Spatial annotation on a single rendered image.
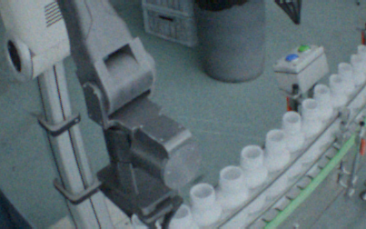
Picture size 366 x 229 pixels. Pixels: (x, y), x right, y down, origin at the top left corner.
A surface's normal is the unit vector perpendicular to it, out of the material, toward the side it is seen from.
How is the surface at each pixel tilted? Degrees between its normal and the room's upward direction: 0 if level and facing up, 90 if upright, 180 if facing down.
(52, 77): 90
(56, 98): 90
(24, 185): 0
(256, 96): 0
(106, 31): 60
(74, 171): 90
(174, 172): 90
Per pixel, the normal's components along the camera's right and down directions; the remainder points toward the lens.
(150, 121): -0.04, -0.76
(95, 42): 0.57, -0.06
